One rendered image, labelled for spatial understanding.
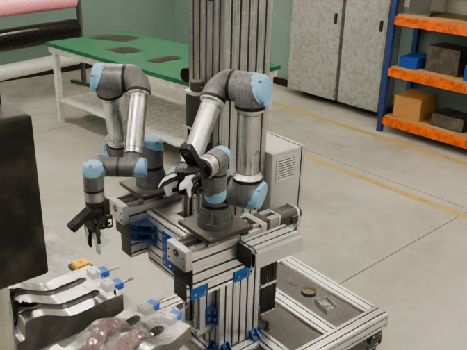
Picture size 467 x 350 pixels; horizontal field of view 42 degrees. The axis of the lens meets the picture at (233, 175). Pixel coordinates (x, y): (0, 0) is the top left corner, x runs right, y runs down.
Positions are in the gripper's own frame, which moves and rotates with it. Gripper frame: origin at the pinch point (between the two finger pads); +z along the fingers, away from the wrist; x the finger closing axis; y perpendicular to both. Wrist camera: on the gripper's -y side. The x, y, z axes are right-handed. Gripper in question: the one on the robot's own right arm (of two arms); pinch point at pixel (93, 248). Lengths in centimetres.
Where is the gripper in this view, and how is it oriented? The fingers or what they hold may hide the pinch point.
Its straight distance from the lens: 243.5
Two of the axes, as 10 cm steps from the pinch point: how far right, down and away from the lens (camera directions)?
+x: -6.4, -3.1, 7.0
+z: -0.2, 9.2, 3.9
